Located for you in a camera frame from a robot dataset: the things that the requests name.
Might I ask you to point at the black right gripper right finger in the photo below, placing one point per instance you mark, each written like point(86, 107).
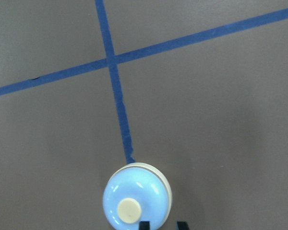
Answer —
point(182, 225)

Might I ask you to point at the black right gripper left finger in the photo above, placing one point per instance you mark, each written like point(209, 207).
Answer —
point(144, 225)

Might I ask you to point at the blue and cream call bell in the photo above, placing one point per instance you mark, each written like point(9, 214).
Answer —
point(137, 192)

